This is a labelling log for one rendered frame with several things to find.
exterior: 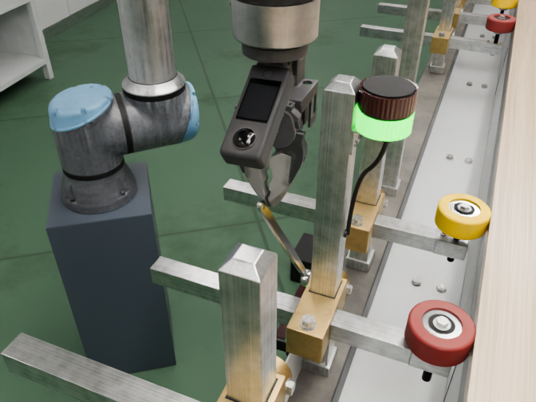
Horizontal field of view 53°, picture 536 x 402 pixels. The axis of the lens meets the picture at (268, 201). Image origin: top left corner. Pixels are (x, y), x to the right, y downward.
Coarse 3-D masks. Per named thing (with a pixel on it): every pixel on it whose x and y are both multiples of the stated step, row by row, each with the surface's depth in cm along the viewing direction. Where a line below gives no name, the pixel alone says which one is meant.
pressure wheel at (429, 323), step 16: (416, 304) 68; (432, 304) 67; (448, 304) 67; (416, 320) 65; (432, 320) 66; (448, 320) 66; (464, 320) 65; (416, 336) 64; (432, 336) 63; (448, 336) 64; (464, 336) 63; (416, 352) 65; (432, 352) 63; (448, 352) 62; (464, 352) 63
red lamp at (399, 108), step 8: (408, 80) 57; (360, 88) 55; (416, 88) 55; (360, 96) 55; (368, 96) 54; (416, 96) 54; (360, 104) 56; (368, 104) 54; (376, 104) 54; (384, 104) 53; (392, 104) 53; (400, 104) 53; (408, 104) 54; (368, 112) 55; (376, 112) 54; (384, 112) 54; (392, 112) 54; (400, 112) 54; (408, 112) 54
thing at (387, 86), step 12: (372, 84) 55; (384, 84) 55; (396, 84) 55; (408, 84) 55; (384, 96) 53; (396, 96) 53; (408, 96) 53; (384, 120) 54; (396, 120) 54; (384, 144) 59; (372, 168) 61; (360, 180) 63; (348, 216) 67; (348, 228) 68
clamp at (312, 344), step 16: (352, 288) 78; (304, 304) 72; (320, 304) 72; (336, 304) 72; (320, 320) 70; (288, 336) 70; (304, 336) 69; (320, 336) 68; (288, 352) 72; (304, 352) 70; (320, 352) 69
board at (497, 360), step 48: (528, 0) 174; (528, 48) 140; (528, 96) 117; (528, 144) 100; (528, 192) 88; (528, 240) 78; (480, 288) 72; (528, 288) 70; (480, 336) 64; (528, 336) 64; (480, 384) 59; (528, 384) 59
